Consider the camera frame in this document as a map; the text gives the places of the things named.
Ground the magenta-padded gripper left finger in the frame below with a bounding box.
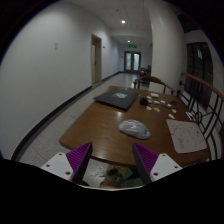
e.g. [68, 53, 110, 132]
[40, 141, 94, 185]

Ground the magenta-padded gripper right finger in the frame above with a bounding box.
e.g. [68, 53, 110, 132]
[132, 142, 183, 185]

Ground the transparent computer mouse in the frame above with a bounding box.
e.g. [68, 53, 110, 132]
[118, 119, 152, 140]

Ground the white marble mouse pad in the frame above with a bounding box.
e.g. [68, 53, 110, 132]
[165, 118, 208, 155]

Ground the small black box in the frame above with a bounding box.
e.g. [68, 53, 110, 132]
[139, 97, 150, 107]

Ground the black closed laptop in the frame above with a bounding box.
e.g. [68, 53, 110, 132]
[93, 87, 141, 111]

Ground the wooden armchair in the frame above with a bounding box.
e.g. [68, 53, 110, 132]
[133, 75, 176, 96]

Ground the black railing wooden handrail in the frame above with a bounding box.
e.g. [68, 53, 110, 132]
[176, 71, 224, 161]

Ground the side door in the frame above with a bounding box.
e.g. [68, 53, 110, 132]
[90, 33, 103, 86]

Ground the glass double door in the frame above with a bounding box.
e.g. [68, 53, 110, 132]
[123, 50, 142, 74]

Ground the dark window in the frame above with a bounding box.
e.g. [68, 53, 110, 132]
[184, 42, 214, 109]

